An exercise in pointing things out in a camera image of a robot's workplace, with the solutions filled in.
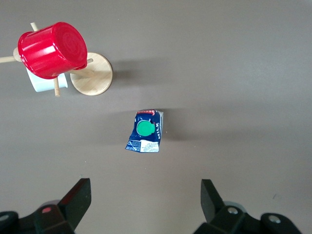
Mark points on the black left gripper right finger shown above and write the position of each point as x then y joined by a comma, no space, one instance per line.
214,207

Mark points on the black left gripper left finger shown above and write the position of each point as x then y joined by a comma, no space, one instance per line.
73,202

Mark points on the blue white milk carton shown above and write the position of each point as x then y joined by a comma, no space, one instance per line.
143,128

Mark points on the white cup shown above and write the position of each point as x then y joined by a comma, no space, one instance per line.
41,84

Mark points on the red plastic cup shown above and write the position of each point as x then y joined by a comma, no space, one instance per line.
48,48

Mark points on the wooden mug tree stand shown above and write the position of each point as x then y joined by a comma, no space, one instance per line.
97,73

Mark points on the brown table cover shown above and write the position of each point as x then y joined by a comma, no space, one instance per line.
219,73

